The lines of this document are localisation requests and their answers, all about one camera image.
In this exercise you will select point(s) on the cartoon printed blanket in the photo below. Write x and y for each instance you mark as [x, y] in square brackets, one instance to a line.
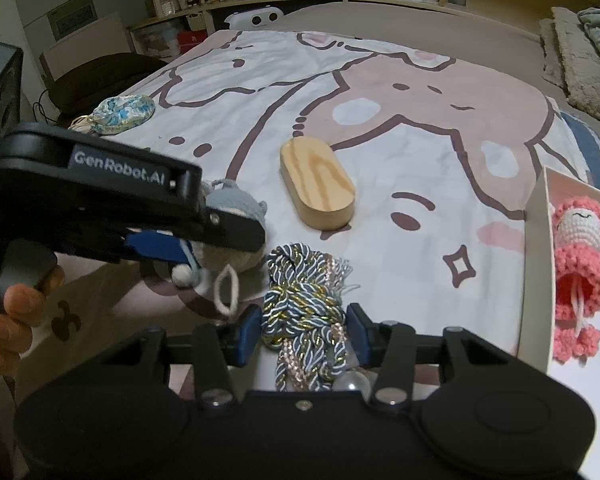
[380, 125]

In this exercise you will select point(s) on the oval wooden block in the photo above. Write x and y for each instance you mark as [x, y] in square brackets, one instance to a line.
[320, 185]

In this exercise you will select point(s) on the dark brown cushion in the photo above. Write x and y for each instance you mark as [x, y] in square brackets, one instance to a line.
[105, 80]

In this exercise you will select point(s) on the white device with round eyes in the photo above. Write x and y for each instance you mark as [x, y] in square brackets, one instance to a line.
[254, 18]

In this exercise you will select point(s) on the pink crochet doll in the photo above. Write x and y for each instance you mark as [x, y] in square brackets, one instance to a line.
[577, 260]

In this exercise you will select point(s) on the beige fuzzy pillow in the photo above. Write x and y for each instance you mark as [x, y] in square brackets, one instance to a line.
[580, 70]

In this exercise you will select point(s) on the person's left hand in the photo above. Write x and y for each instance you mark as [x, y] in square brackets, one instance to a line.
[10, 330]

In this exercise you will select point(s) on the clear storage bin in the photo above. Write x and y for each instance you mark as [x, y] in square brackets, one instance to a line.
[155, 40]

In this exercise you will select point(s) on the beige flat board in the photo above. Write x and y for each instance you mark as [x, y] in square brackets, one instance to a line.
[80, 47]

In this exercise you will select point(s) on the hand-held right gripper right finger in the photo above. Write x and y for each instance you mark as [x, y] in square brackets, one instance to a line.
[360, 331]

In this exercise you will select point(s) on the grey crochet doll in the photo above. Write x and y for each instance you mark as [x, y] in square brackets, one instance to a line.
[230, 265]

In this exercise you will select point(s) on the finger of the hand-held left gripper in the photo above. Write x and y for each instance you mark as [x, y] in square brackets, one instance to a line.
[155, 247]
[230, 230]

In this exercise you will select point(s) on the red box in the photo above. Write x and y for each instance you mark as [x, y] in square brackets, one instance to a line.
[192, 42]

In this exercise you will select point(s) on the white cardboard box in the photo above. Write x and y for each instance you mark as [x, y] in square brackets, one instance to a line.
[537, 260]

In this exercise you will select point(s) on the small white basket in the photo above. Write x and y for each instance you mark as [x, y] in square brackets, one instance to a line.
[196, 21]

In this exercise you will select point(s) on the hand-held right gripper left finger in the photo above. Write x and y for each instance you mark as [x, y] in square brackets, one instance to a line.
[245, 335]

